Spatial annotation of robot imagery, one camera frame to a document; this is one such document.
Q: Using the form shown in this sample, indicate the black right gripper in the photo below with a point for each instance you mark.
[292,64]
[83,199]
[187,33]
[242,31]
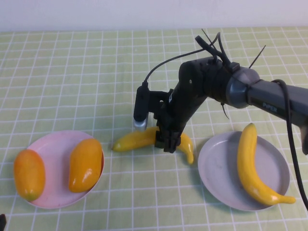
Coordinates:
[178,113]

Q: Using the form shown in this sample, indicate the strongly curved yellow banana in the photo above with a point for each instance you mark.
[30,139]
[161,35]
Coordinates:
[134,140]

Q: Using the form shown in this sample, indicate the large yellow banana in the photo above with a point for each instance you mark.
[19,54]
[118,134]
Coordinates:
[247,168]

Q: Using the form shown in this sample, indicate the orange yellow mango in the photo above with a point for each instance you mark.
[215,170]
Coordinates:
[84,166]

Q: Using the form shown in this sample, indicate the orange mango with green tip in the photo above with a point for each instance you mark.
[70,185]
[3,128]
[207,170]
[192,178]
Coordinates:
[29,175]

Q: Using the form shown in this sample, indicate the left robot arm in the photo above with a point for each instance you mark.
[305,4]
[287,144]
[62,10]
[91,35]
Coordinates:
[2,222]

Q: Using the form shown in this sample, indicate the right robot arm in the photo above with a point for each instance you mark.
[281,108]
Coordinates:
[264,93]

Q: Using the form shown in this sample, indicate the grey round plate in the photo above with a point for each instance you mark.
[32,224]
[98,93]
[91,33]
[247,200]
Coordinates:
[219,173]

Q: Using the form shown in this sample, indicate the pink round plate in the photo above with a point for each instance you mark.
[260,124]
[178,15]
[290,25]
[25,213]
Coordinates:
[57,163]

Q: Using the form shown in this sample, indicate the black zip tie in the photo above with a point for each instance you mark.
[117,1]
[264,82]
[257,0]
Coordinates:
[222,105]
[258,56]

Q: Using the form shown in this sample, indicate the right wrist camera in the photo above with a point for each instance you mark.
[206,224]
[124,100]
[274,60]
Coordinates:
[142,106]

